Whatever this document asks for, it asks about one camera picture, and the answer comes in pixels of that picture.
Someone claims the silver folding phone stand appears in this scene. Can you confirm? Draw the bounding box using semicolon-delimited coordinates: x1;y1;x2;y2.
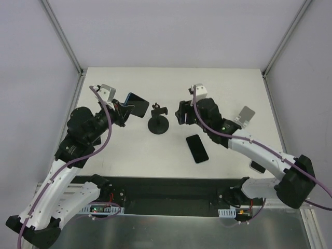
234;106;256;128

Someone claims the teal-edged black phone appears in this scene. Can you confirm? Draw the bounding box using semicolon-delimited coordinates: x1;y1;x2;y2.
186;134;209;164

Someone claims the right aluminium frame post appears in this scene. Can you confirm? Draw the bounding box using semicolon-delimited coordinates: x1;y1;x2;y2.
262;0;314;79

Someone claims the left aluminium frame post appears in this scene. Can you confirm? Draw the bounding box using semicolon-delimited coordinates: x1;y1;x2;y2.
39;0;84;75

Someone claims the left white cable duct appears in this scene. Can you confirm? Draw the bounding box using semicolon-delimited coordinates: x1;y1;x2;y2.
78;204;125;215

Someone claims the white-edged black phone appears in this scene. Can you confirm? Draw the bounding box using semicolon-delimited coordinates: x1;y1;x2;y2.
250;161;266;174

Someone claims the black clamp phone stand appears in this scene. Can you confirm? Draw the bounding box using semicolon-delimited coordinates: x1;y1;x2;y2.
148;102;169;135

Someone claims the blue-edged black phone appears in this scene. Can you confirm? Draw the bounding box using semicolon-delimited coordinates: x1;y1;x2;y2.
124;92;149;118

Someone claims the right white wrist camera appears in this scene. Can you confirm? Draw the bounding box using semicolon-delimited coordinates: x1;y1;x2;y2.
188;84;208;101

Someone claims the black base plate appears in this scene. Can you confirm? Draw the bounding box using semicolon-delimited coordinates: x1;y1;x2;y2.
75;176;288;216

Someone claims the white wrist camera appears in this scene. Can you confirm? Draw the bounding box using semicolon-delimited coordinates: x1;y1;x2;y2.
188;84;208;101
93;84;116;103

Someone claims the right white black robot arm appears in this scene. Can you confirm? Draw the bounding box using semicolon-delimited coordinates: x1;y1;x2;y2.
175;98;316;209

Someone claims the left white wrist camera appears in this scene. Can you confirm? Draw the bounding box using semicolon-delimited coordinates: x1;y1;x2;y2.
93;84;116;103

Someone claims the right white cable duct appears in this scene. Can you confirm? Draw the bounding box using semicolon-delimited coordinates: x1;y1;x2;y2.
218;206;252;218

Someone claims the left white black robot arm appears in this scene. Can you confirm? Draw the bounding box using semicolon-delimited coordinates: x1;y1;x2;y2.
6;100;134;248

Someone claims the aluminium frame post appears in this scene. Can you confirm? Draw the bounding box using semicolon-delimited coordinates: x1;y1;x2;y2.
262;0;314;79
39;0;84;75

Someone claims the white cable duct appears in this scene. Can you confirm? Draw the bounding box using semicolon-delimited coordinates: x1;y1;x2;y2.
78;204;125;215
218;206;252;218

